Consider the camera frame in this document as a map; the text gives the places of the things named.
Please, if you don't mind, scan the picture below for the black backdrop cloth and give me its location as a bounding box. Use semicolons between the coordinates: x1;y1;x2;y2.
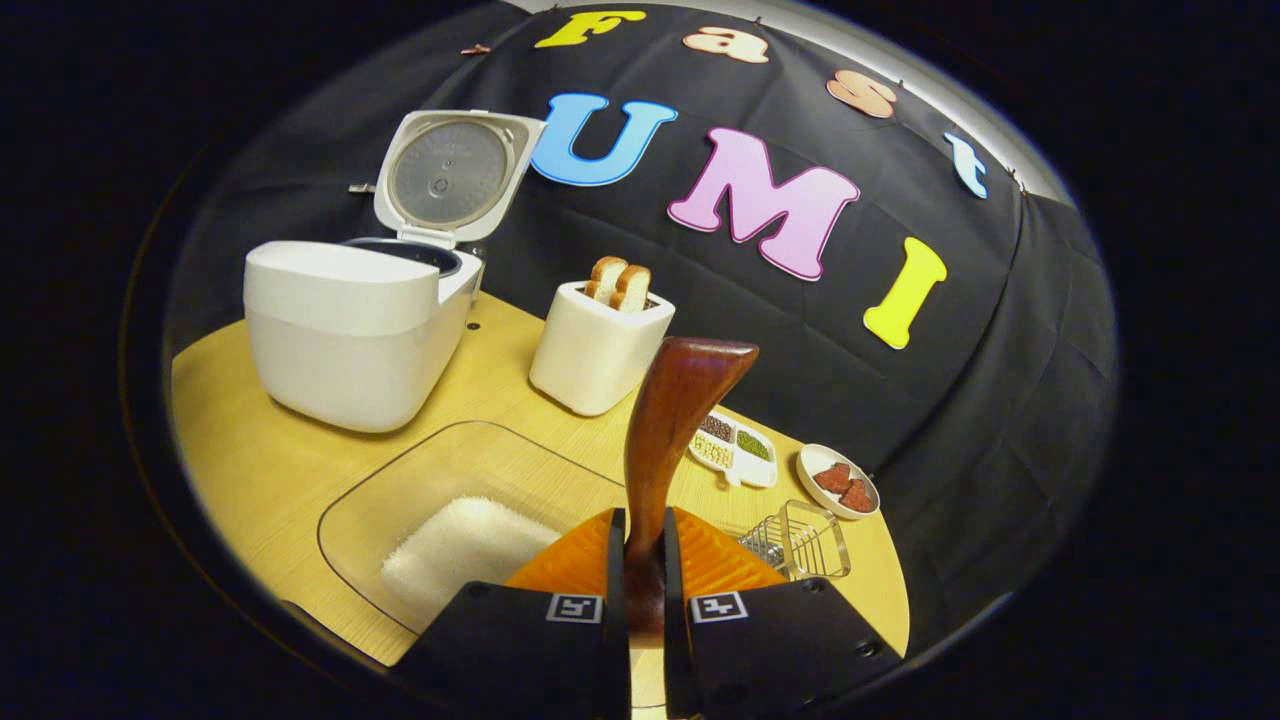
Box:
165;0;1119;661

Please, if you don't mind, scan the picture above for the white rice heap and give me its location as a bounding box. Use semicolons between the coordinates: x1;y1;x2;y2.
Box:
380;496;564;631

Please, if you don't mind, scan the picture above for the white toaster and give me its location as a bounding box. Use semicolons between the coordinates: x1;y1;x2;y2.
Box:
529;281;676;417

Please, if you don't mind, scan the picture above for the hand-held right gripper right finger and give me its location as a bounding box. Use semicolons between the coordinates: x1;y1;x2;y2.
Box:
662;506;906;720

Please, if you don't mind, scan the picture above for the white rice cooker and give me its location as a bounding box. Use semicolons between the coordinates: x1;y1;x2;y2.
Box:
243;109;548;434

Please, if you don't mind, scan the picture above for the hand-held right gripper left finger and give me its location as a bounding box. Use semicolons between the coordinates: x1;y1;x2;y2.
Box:
395;508;632;720

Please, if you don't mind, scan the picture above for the small white round plate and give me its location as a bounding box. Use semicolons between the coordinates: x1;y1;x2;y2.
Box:
797;444;881;521

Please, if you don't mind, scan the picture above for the clear plastic container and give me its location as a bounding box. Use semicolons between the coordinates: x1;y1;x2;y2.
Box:
317;420;631;636

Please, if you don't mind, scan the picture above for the toasted bread slice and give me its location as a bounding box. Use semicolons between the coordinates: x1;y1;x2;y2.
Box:
610;264;652;313
584;256;629;306

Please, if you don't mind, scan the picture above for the wire chopstick holder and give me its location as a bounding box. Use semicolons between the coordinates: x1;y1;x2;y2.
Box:
740;500;852;581

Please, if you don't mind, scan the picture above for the divided white bean dish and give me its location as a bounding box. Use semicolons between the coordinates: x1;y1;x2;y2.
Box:
688;411;779;489

